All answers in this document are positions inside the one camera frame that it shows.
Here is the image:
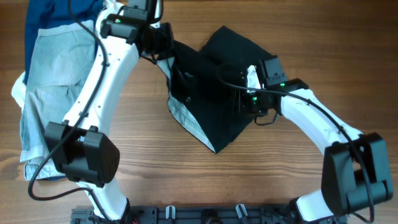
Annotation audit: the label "black shorts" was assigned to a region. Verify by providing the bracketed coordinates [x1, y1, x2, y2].
[157, 26, 273, 154]

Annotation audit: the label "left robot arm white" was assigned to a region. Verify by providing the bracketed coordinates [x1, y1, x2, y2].
[45, 1, 173, 223]

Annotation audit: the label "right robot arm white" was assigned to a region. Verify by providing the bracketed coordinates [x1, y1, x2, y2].
[218, 57, 394, 223]

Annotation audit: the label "light denim shorts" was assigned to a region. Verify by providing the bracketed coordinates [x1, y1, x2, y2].
[20, 21, 96, 180]

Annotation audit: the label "blue garment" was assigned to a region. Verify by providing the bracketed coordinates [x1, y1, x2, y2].
[23, 0, 103, 83]

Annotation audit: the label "white garment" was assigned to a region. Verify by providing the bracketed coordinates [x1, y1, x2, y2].
[11, 72, 26, 110]

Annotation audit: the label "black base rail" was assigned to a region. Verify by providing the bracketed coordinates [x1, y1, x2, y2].
[70, 203, 340, 224]

